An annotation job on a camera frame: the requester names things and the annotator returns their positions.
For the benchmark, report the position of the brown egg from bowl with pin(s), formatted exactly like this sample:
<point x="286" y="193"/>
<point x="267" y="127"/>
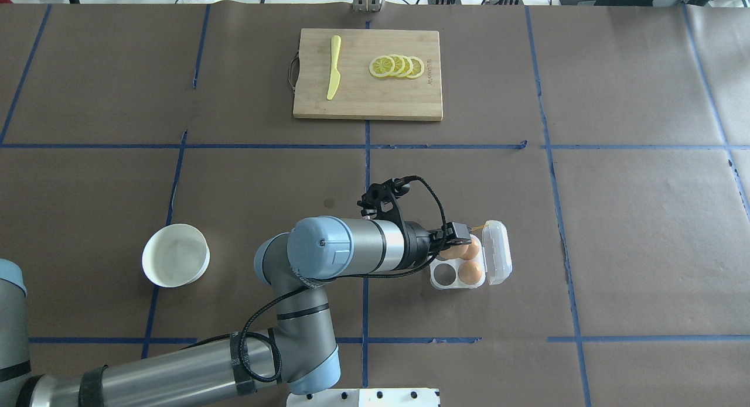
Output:
<point x="454" y="252"/>

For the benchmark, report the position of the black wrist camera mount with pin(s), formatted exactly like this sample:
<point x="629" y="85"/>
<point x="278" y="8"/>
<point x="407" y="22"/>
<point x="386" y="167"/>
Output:
<point x="380" y="200"/>

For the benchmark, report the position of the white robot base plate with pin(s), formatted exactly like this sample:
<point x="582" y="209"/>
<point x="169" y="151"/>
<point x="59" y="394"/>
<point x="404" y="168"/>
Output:
<point x="368" y="397"/>

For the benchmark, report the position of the front lemon slice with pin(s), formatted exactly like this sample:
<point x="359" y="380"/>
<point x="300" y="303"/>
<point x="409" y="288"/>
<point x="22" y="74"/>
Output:
<point x="382" y="67"/>

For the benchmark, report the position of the lemon slice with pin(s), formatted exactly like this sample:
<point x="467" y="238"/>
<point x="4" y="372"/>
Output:
<point x="382" y="67"/>
<point x="397" y="63"/>
<point x="406" y="68"/>
<point x="417" y="68"/>

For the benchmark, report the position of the brown egg near slot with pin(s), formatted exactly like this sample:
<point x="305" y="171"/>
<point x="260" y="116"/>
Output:
<point x="470" y="272"/>

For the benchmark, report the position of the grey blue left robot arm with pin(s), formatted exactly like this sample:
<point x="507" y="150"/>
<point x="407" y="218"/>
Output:
<point x="290" y="340"/>

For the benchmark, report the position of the rear lemon slice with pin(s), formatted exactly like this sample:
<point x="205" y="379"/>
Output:
<point x="417" y="68"/>

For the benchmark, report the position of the brown egg slot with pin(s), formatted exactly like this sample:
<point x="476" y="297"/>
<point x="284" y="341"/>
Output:
<point x="472" y="249"/>
<point x="470" y="272"/>

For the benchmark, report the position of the brown egg far slot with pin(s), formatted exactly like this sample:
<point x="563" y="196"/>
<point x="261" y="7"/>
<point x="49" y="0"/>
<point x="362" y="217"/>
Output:
<point x="472" y="249"/>

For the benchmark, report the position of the clear plastic egg box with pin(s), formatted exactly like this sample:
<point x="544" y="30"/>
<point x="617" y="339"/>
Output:
<point x="495" y="257"/>

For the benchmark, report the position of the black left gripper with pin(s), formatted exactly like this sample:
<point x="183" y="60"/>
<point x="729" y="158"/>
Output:
<point x="417" y="243"/>

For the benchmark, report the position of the yellow plastic knife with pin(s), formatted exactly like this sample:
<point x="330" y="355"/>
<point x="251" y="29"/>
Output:
<point x="334" y="75"/>

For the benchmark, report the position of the wooden cutting board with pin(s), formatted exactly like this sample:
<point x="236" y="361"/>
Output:
<point x="360" y="95"/>

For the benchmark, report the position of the white paper bowl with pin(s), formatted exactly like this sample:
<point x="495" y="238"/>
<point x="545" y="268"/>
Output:
<point x="176" y="255"/>

